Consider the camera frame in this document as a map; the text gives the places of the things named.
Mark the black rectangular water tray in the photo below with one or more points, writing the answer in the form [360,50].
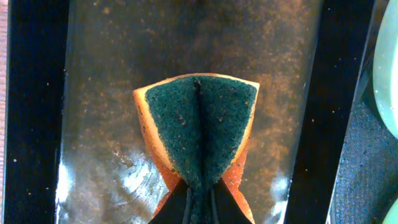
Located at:
[74,148]

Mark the mint green plate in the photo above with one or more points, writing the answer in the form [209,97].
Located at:
[385,68]
[392,214]

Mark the black round serving tray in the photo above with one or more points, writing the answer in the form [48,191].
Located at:
[366,182]

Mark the green and yellow sponge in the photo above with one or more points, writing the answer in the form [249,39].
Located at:
[196,127]

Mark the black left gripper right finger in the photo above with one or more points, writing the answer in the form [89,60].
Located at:
[224,208]

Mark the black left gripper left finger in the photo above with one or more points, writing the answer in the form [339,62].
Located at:
[176,209]

